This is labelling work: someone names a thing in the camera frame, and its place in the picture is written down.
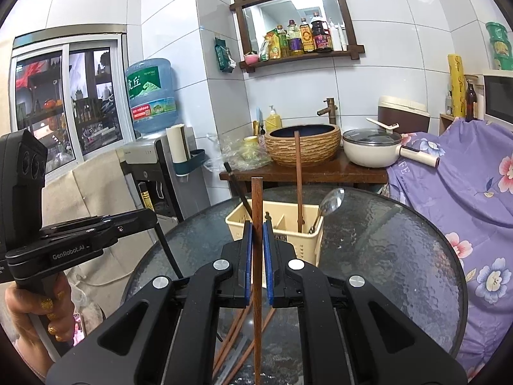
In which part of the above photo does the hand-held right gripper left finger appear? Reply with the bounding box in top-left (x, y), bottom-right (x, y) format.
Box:
top-left (46, 220), bottom-right (254, 385)

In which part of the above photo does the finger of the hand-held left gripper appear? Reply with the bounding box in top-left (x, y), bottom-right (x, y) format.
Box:
top-left (40, 217), bottom-right (121, 249)
top-left (96, 209), bottom-right (158, 237)

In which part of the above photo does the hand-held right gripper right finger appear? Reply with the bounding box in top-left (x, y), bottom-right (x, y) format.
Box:
top-left (262, 220), bottom-right (467, 385)

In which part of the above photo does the beige plastic utensil basket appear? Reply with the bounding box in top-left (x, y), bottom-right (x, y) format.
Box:
top-left (225, 198), bottom-right (324, 289)

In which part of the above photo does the black chopstick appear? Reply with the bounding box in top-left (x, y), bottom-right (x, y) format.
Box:
top-left (223, 162), bottom-right (254, 219)

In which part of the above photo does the round steel spoon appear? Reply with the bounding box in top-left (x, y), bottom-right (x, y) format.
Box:
top-left (308, 187), bottom-right (345, 234)

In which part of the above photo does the person's left hand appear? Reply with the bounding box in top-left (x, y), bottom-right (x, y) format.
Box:
top-left (5, 278), bottom-right (78, 374)

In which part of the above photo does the water dispenser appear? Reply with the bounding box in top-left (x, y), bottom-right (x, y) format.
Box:
top-left (116, 134), bottom-right (211, 225)

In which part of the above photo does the smartphone with pink case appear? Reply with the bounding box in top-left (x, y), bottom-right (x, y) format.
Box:
top-left (74, 313), bottom-right (87, 346)

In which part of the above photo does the sliding window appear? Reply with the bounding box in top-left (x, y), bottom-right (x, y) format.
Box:
top-left (10, 32), bottom-right (135, 177)

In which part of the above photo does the clear plastic bag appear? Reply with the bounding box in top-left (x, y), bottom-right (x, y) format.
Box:
top-left (206, 133), bottom-right (273, 171)

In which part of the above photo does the dark wooden side table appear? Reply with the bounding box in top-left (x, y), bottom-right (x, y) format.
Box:
top-left (219, 152), bottom-right (389, 201)

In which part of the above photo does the blue water jug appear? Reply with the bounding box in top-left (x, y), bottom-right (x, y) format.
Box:
top-left (125, 58), bottom-right (180, 137)

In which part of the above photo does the wicker wash basin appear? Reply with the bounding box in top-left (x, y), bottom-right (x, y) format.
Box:
top-left (265, 124), bottom-right (341, 167)

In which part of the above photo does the yellow soap bottle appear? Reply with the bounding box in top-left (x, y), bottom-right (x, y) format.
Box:
top-left (265, 105), bottom-right (282, 132)

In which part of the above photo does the white pan with glass lid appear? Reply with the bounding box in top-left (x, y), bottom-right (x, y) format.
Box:
top-left (342, 128), bottom-right (440, 168)

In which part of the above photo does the bronze faucet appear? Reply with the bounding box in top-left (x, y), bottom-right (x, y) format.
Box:
top-left (316, 97), bottom-right (338, 126)

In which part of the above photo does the white rice paddle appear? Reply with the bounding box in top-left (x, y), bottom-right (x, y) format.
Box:
top-left (366, 117), bottom-right (400, 133)

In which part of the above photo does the green hanging packet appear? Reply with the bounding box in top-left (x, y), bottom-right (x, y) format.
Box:
top-left (214, 38), bottom-right (236, 73)

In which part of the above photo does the purple floral cloth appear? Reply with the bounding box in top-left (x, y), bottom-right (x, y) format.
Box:
top-left (387, 119), bottom-right (513, 370)

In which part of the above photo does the brown and white rice cooker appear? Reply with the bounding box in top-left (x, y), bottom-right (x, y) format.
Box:
top-left (378, 95), bottom-right (431, 135)

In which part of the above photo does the yellow snack packet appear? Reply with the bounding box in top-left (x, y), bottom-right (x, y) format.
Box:
top-left (260, 28), bottom-right (281, 62)

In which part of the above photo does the green oil bottle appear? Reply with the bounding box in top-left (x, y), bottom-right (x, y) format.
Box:
top-left (276, 25), bottom-right (290, 59)

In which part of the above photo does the wooden framed mirror shelf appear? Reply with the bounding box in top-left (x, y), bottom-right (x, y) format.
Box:
top-left (230, 0), bottom-right (365, 73)

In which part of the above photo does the wooden shelf box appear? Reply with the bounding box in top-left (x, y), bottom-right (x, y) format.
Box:
top-left (439, 74), bottom-right (485, 135)

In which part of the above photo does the yellow oil bottle purple label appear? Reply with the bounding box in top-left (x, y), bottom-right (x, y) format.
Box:
top-left (286, 19), bottom-right (304, 56)

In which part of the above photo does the bottle with orange label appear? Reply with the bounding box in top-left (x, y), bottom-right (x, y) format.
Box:
top-left (299, 18), bottom-right (314, 54)

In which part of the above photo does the dark soy sauce bottle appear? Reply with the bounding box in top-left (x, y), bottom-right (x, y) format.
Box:
top-left (310, 11), bottom-right (333, 53)

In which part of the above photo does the yellow printed roll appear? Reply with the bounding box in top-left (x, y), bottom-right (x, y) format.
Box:
top-left (448, 54), bottom-right (466, 118)

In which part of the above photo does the brown glass bottle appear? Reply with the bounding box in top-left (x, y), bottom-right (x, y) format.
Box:
top-left (465, 80), bottom-right (478, 121)

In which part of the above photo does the white microwave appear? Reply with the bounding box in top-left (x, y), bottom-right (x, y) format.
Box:
top-left (481, 71), bottom-right (513, 123)

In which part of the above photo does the teal wall holder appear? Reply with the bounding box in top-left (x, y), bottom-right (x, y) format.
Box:
top-left (173, 149), bottom-right (207, 183)

